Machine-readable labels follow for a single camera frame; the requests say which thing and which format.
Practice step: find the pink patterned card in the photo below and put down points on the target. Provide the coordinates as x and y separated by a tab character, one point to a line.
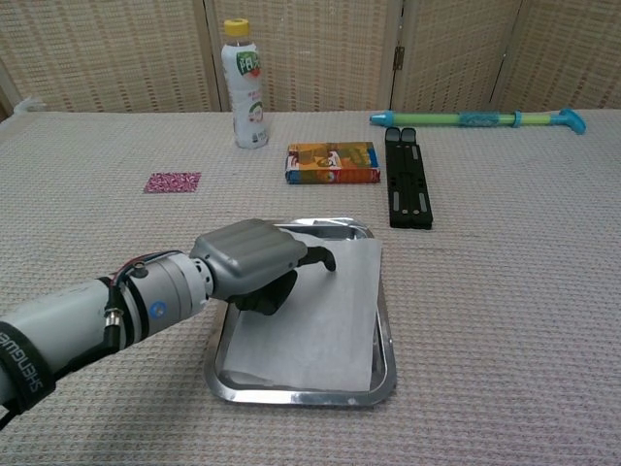
172	182

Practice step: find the white bottle yellow cap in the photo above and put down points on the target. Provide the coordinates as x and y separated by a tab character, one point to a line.
245	97

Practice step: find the green blue water gun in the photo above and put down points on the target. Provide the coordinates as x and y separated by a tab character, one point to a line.
436	119

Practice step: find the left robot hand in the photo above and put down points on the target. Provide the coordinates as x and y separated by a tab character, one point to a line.
247	257

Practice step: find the white paper sheet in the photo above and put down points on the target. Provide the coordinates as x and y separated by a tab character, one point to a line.
330	330

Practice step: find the beige woven tablecloth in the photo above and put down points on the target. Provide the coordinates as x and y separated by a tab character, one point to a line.
485	315

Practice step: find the woven folding screen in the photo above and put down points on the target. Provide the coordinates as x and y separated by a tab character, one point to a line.
121	53

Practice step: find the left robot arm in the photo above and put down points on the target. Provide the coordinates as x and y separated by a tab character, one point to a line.
73	315

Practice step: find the stainless steel tray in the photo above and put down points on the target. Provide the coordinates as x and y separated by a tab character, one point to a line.
291	397

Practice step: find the brass screen hinge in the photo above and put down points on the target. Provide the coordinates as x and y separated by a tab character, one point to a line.
399	56

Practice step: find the black folding stand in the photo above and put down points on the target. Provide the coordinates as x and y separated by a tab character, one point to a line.
408	184

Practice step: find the colourful cardboard box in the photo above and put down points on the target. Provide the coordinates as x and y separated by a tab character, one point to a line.
332	162

